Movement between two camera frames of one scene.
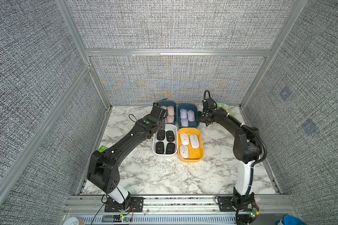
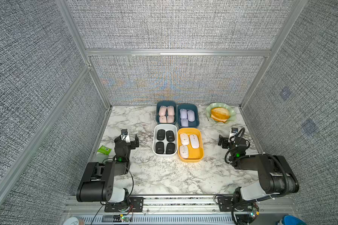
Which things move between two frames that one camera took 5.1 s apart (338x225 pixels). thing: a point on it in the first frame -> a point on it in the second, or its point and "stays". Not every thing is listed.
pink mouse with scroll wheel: (171, 110) stays
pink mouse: (170, 118) stays
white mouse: (184, 138) stays
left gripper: (163, 118) -> (132, 145)
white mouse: (194, 140) stays
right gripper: (199, 113) -> (225, 141)
